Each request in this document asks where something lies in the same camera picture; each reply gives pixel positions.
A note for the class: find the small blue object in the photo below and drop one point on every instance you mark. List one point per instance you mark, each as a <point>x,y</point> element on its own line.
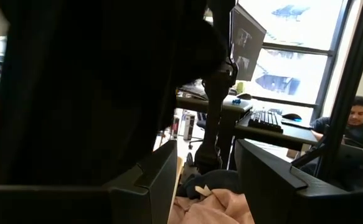
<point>236,101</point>

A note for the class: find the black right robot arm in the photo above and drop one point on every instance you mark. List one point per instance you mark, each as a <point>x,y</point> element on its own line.
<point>214,124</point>

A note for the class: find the black window frame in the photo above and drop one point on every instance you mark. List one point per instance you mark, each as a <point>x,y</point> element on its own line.
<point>324,77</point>

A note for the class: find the dark laptop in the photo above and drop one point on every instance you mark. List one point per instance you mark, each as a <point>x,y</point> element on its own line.
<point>354,158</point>

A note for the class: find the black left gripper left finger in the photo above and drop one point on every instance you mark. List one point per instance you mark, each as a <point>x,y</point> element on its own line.
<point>150,193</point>

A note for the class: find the person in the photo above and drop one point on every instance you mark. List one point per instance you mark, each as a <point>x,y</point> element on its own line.
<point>360,130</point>

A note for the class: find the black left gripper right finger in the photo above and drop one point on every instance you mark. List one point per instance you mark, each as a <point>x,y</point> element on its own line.
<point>268,193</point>

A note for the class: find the pink garment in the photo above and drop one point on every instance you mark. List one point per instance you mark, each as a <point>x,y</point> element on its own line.
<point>212,208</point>

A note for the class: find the black aluminium table frame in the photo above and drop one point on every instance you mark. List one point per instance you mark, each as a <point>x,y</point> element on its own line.
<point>346,93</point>

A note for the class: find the black mouse with blue light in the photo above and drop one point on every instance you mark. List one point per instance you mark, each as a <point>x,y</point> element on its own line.
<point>291,117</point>

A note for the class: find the computer tower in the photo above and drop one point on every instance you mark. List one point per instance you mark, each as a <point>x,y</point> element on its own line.
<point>188,126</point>

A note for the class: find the black keyboard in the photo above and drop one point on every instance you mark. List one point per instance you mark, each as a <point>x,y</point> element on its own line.
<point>264,119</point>

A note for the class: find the dark office desk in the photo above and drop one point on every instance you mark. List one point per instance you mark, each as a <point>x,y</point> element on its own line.
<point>280,135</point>

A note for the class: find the dark olive garment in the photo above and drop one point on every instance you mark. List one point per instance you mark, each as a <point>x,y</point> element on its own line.
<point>75,93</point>

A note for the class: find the black computer monitor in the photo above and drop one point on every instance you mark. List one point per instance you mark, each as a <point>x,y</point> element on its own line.
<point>246,40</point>

